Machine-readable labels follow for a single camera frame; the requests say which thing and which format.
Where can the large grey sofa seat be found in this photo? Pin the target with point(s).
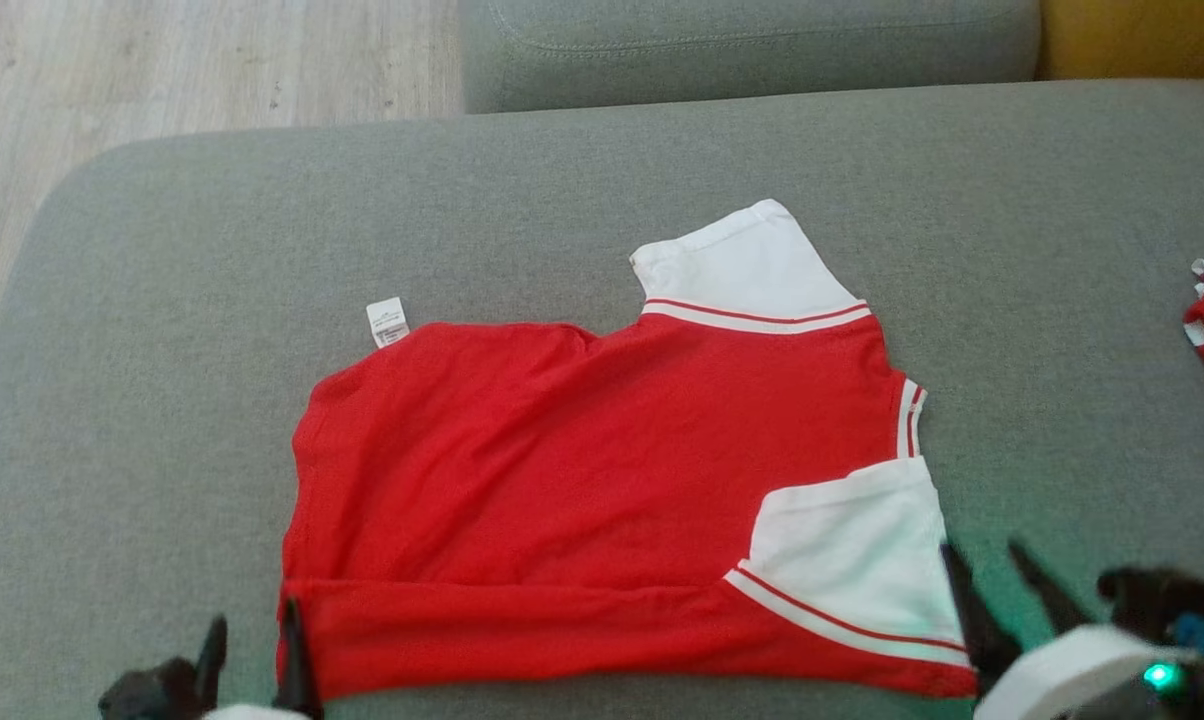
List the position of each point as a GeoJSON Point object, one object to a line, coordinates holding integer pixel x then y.
{"type": "Point", "coordinates": [212, 250]}

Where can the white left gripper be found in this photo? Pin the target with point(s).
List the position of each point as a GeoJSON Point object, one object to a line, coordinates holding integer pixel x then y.
{"type": "Point", "coordinates": [252, 714]}

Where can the red and white jersey shirt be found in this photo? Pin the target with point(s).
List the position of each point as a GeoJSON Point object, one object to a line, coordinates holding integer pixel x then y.
{"type": "Point", "coordinates": [562, 480]}

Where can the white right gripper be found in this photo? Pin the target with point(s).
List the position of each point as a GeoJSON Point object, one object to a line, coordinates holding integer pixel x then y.
{"type": "Point", "coordinates": [1072, 680]}

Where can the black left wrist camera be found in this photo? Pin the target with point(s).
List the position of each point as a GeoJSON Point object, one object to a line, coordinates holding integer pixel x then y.
{"type": "Point", "coordinates": [152, 690]}

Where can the grey stitched sofa cushion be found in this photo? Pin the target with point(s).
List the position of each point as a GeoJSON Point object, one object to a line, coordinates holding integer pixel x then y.
{"type": "Point", "coordinates": [742, 50]}

